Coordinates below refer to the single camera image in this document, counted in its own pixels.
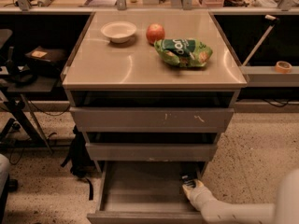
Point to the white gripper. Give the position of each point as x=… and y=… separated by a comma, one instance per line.
x=200, y=196

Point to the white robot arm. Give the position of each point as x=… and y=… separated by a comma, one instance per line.
x=213, y=211

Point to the grey open bottom drawer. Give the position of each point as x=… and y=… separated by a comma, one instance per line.
x=145, y=192

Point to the grey middle drawer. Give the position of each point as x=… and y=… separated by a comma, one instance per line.
x=150, y=152

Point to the grey drawer cabinet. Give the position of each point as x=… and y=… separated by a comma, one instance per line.
x=131, y=74

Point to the grey top drawer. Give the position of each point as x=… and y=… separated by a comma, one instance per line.
x=152, y=120

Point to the black backpack on floor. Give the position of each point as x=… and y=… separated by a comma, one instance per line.
x=81, y=163

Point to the green chip bag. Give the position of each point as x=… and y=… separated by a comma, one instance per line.
x=186, y=53

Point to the orange tape roll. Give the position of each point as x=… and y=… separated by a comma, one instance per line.
x=283, y=67

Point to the red apple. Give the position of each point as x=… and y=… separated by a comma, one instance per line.
x=155, y=32

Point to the white bowl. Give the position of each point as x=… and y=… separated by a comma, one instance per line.
x=118, y=31

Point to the black box with label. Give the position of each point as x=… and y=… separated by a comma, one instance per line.
x=41, y=56

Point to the black side table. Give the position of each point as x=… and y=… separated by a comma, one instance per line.
x=16, y=88

